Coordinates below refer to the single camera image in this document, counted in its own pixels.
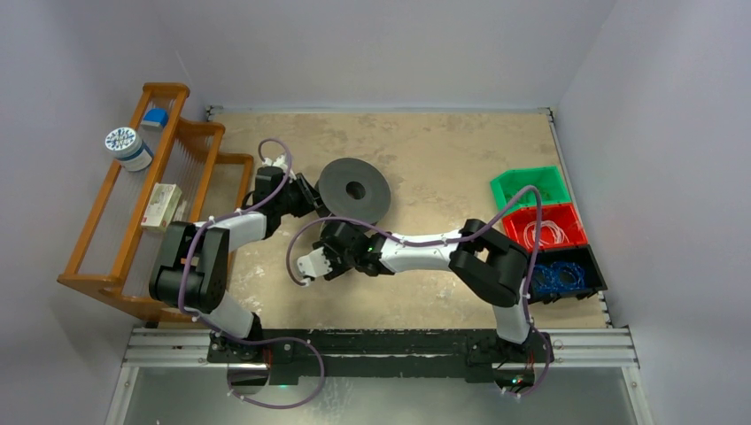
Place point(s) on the black cable spool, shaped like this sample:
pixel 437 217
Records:
pixel 353 188

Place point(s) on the black plastic bin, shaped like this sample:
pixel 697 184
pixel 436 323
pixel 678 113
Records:
pixel 566 273

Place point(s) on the aluminium frame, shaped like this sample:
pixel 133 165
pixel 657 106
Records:
pixel 573 347

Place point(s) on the blue white small box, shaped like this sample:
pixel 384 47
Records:
pixel 155 119

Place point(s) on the white red carton box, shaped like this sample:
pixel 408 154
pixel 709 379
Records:
pixel 161 207

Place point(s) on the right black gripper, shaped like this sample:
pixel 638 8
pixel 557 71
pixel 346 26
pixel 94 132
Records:
pixel 333 247

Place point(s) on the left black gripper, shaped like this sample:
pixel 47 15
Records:
pixel 310 198

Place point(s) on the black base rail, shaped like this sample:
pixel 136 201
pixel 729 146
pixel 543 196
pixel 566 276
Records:
pixel 473 355

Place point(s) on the red plastic bin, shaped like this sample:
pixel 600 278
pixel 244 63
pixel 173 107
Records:
pixel 560 227

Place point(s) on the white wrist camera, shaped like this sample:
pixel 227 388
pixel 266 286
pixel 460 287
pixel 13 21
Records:
pixel 282 162
pixel 313 265

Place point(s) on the green plastic bin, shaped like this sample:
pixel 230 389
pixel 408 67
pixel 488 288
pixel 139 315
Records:
pixel 547 179

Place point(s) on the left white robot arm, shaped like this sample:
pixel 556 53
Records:
pixel 191 273

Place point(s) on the wooden rack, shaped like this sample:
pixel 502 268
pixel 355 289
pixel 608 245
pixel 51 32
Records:
pixel 112 259

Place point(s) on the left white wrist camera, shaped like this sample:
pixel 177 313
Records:
pixel 282 162

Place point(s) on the blue white round tin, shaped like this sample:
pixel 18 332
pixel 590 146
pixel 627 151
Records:
pixel 129 149

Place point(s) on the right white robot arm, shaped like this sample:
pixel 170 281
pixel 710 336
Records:
pixel 491 265

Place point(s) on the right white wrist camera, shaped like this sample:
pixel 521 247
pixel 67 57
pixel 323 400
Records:
pixel 313 265

